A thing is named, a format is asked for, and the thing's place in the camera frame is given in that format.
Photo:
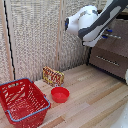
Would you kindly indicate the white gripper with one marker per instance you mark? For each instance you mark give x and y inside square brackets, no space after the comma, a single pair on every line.
[95,38]

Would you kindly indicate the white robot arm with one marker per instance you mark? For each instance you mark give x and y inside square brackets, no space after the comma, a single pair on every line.
[83,20]

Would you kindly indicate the brown drawer cabinet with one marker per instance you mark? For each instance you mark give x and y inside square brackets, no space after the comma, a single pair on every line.
[110,53]

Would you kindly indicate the yellow red snack packet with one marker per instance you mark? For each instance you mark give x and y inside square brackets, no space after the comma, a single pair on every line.
[53,76]

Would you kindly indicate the white folding screen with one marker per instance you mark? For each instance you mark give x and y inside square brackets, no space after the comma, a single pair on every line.
[36,36]

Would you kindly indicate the red plastic bowl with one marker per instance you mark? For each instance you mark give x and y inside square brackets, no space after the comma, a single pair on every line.
[60,95]

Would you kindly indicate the red basket with blue rim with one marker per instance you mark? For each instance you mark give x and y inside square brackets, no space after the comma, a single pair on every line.
[23,101]

